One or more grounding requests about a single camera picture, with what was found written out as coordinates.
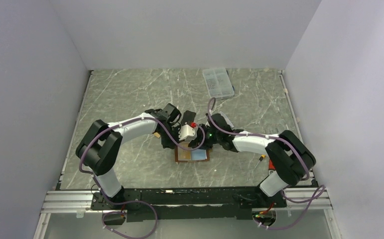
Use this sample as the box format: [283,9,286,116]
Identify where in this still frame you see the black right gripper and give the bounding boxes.
[188,123,222,150]

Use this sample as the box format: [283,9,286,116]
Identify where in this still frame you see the brown leather card holder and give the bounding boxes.
[174,146,210,163]

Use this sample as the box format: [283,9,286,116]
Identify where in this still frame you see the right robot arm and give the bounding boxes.
[197,113,316,207]

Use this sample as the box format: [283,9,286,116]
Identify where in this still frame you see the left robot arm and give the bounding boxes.
[75,104,181,209]

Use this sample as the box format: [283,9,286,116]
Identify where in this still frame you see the black card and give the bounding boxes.
[180,110,196,126]

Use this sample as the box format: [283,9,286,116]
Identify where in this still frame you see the clear plastic screw box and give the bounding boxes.
[202,68,235,100]

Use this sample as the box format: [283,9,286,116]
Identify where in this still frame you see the orange handled tool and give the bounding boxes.
[259,155,276,175]

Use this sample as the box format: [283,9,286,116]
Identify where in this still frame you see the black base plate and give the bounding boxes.
[91,186,287,222]

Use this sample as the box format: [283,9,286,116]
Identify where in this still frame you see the aluminium frame rail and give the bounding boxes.
[34,188,342,239]

